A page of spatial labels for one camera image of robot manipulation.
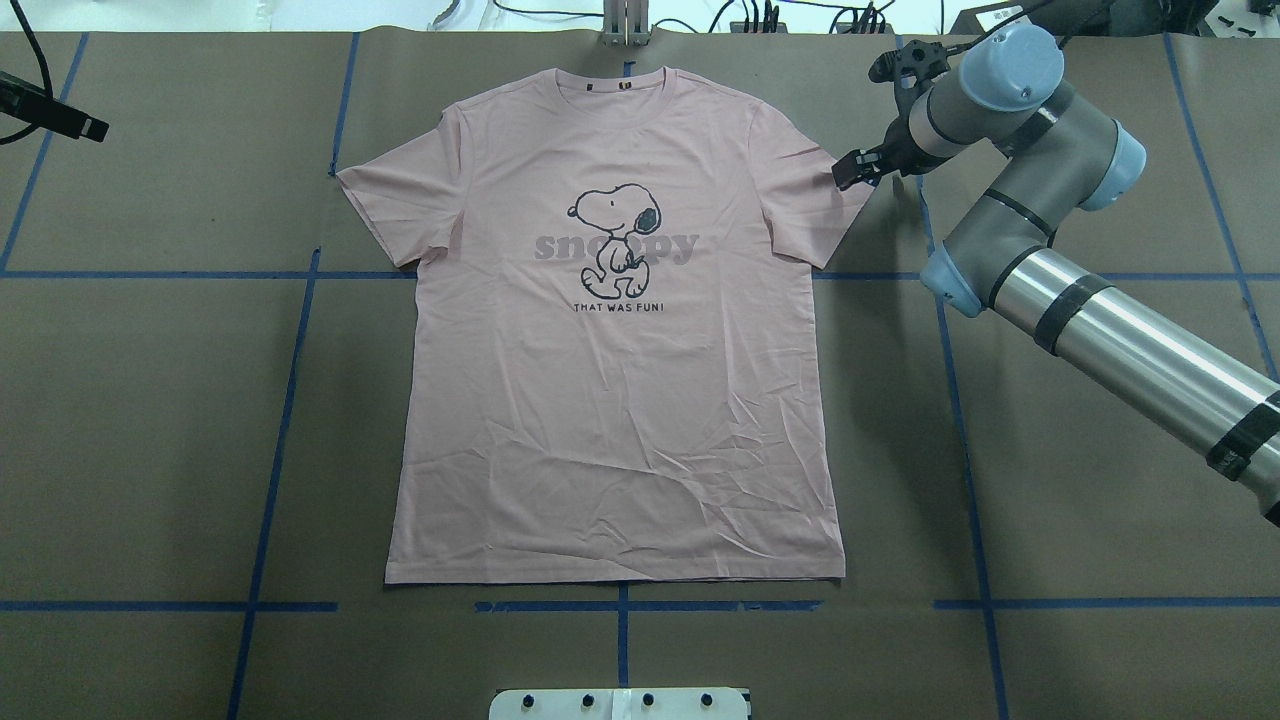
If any pink Snoopy t-shirt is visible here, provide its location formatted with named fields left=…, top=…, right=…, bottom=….
left=337, top=67, right=870, bottom=585

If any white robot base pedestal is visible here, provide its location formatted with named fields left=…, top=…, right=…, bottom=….
left=488, top=685, right=753, bottom=719

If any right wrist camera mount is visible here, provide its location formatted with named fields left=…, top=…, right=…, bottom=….
left=867, top=40, right=951, bottom=97

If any black device top right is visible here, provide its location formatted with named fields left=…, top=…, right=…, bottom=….
left=945, top=1, right=1219, bottom=37

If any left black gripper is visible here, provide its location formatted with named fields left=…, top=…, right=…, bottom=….
left=1, top=72, right=110, bottom=143

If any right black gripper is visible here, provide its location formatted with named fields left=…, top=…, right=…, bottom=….
left=831, top=120, right=927, bottom=191

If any aluminium frame post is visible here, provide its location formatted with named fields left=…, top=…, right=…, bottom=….
left=600, top=0, right=652, bottom=47

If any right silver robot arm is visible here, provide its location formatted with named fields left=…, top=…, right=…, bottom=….
left=838, top=22, right=1277, bottom=524

